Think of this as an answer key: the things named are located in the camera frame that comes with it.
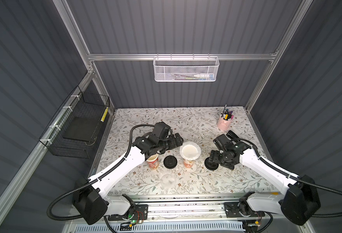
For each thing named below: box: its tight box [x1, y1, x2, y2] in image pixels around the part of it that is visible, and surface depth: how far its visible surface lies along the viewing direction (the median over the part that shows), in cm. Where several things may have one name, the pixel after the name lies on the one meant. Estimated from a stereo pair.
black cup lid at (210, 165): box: [204, 156, 220, 171], surface depth 91 cm
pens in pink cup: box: [220, 104, 235, 121], surface depth 101 cm
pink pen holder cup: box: [217, 116, 234, 132], surface depth 104 cm
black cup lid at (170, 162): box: [163, 154, 178, 169], surface depth 91 cm
